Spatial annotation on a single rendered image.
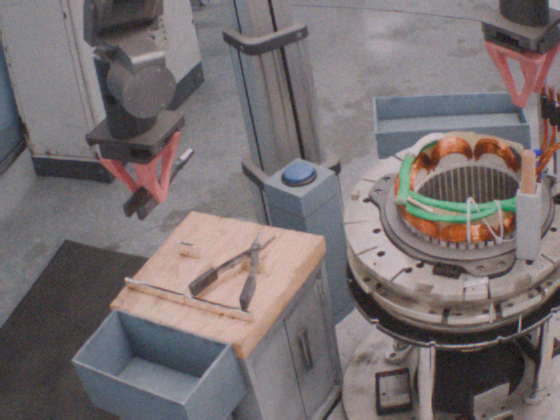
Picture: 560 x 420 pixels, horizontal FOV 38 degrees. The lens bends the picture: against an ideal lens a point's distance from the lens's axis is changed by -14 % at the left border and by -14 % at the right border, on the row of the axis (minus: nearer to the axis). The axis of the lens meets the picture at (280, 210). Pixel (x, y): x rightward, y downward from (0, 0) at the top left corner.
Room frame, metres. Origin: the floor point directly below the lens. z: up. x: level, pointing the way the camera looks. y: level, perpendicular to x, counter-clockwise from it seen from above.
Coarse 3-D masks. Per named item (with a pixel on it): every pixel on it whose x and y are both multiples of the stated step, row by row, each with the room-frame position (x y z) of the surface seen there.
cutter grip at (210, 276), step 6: (210, 270) 0.84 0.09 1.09; (216, 270) 0.84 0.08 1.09; (204, 276) 0.83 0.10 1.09; (210, 276) 0.83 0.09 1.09; (216, 276) 0.84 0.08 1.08; (192, 282) 0.82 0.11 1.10; (198, 282) 0.82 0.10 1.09; (204, 282) 0.83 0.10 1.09; (210, 282) 0.83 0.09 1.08; (192, 288) 0.82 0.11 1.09; (198, 288) 0.82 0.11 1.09; (204, 288) 0.83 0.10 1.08; (192, 294) 0.82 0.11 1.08
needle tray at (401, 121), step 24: (384, 96) 1.21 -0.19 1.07; (408, 96) 1.20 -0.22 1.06; (432, 96) 1.19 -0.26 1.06; (456, 96) 1.19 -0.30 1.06; (480, 96) 1.18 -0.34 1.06; (504, 96) 1.17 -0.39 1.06; (384, 120) 1.21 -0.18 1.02; (408, 120) 1.20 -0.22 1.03; (432, 120) 1.18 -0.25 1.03; (456, 120) 1.17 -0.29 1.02; (480, 120) 1.16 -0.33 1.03; (504, 120) 1.15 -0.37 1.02; (384, 144) 1.11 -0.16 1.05; (408, 144) 1.10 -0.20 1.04; (528, 144) 1.06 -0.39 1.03
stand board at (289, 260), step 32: (192, 224) 0.98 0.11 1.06; (224, 224) 0.96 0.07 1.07; (256, 224) 0.95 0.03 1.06; (160, 256) 0.92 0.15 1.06; (224, 256) 0.90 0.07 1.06; (288, 256) 0.88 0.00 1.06; (320, 256) 0.89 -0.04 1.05; (128, 288) 0.87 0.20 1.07; (224, 288) 0.84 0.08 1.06; (256, 288) 0.83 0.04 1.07; (288, 288) 0.82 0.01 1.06; (160, 320) 0.80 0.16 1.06; (192, 320) 0.79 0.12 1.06; (224, 320) 0.78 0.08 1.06; (256, 320) 0.77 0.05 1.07
